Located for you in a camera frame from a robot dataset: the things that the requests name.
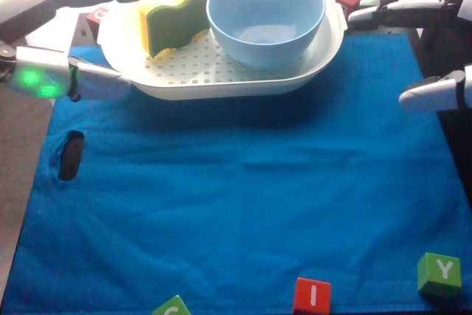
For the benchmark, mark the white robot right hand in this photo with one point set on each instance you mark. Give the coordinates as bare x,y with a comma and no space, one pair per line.
413,4

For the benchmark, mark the blue table cloth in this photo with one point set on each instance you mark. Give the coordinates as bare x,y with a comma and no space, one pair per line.
236,189

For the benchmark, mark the yellow and green sponge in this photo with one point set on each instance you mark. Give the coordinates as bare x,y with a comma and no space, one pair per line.
173,23

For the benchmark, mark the white perforated oval basin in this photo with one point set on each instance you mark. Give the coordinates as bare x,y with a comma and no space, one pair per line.
206,79

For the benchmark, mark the green block letter C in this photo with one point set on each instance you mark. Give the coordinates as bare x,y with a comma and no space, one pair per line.
173,307

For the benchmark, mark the red block letter G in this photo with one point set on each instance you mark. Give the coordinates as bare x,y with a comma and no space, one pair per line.
96,20

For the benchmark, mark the red block letter I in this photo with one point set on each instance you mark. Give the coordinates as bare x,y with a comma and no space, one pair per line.
311,294

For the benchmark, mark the light blue bowl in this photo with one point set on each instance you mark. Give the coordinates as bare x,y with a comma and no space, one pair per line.
265,12

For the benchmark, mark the green block letter Y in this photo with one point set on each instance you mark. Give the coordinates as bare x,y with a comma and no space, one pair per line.
440,274

